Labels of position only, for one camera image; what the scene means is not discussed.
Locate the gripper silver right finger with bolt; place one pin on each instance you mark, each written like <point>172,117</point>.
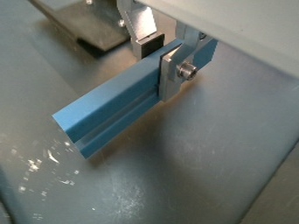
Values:
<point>182,62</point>

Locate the black curved stand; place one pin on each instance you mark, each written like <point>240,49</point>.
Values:
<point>88,22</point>

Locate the blue double-square bar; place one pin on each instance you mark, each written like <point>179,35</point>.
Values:
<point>103,112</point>

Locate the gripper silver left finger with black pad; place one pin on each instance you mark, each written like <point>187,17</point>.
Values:
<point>139,19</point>

